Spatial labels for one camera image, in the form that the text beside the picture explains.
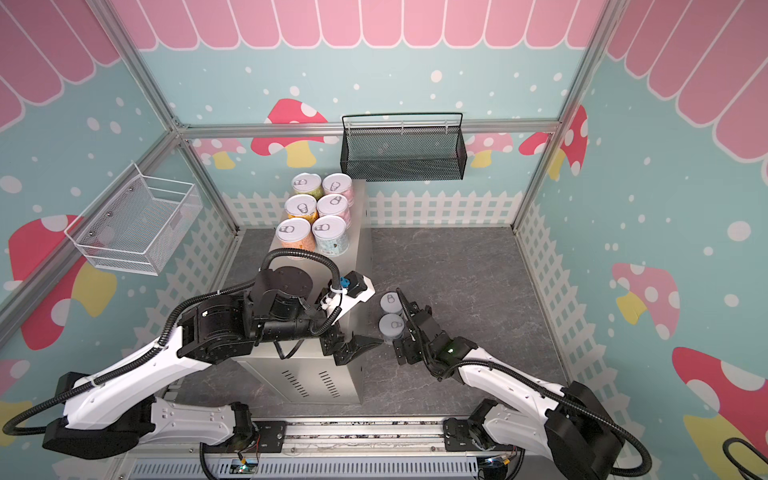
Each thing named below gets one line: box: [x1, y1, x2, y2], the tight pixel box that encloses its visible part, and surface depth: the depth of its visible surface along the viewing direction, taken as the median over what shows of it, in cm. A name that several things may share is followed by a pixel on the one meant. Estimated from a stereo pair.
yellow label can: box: [284, 194, 319, 224], surface depth 71 cm
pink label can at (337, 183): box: [322, 173, 355, 208], surface depth 76 cm
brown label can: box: [276, 217, 316, 251], surface depth 66 cm
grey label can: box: [378, 313, 406, 339], surface depth 89 cm
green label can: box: [292, 172, 325, 201], surface depth 76 cm
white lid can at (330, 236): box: [312, 215, 349, 258], surface depth 66 cm
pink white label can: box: [316, 194, 351, 218], surface depth 71 cm
